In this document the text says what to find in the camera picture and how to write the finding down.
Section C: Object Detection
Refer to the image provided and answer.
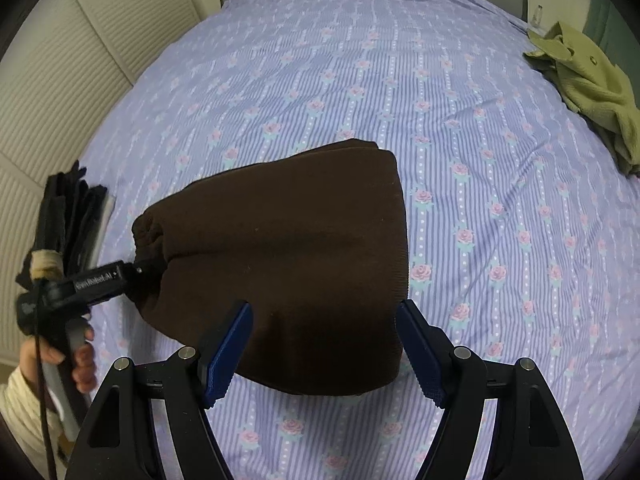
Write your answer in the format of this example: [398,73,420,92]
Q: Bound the stack of black folded clothes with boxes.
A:
[15,160,109,287]

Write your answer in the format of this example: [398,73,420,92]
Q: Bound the green curtain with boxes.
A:
[584,0,640,63]

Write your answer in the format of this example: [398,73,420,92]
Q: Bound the grey folded cloth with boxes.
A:
[92,194,117,263]

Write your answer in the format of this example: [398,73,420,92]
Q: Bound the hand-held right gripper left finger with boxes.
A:
[65,301,254,480]

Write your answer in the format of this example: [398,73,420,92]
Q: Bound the brown fleece pants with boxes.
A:
[132,138,412,397]

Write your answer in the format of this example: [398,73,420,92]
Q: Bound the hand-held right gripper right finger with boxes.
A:
[395,300,585,480]

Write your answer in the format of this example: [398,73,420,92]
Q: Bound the person's left forearm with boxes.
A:
[0,365,53,463]

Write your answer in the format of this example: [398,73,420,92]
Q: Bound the black cable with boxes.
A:
[33,305,58,480]

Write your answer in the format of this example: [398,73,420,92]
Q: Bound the purple floral duvet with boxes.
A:
[65,0,640,480]

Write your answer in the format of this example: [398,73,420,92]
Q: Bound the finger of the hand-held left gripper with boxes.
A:
[120,259,167,292]

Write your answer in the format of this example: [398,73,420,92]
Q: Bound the green fleece garment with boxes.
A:
[522,20,640,177]

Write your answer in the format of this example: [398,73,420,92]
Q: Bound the person's left hand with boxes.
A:
[19,326,99,397]

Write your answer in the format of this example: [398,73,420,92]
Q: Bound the white louvred wardrobe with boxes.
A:
[0,0,222,363]

